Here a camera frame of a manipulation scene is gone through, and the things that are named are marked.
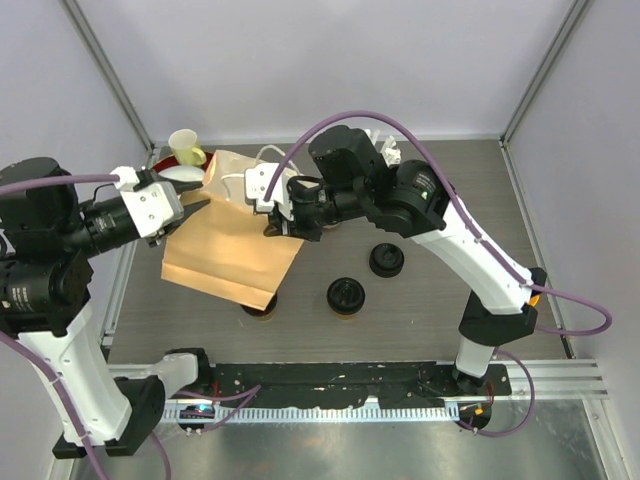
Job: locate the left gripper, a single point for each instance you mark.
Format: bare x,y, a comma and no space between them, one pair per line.
184,186

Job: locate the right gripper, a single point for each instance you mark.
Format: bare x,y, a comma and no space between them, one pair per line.
278,225

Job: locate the brown paper bag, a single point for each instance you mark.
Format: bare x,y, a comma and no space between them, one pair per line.
221,250

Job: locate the stack of black lids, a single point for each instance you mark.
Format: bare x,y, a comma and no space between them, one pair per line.
386,260

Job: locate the black lid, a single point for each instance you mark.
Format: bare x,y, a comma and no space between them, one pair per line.
345,296
245,311

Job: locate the paper cup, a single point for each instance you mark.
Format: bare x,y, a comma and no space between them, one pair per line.
267,313
345,316

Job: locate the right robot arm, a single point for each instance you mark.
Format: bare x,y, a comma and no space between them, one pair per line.
407,198

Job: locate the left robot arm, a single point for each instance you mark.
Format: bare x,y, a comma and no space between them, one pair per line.
49,238

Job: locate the white paper plate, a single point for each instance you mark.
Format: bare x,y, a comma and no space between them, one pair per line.
183,173

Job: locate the red round tray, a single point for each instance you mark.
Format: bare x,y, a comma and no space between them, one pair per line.
171,161

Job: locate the yellow mug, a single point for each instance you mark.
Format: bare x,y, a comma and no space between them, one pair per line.
185,146

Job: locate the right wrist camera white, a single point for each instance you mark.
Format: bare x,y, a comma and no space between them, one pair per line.
256,182

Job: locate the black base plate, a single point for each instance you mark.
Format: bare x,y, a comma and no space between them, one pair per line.
343,385

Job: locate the aluminium front rail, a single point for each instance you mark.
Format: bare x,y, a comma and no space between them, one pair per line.
536,381

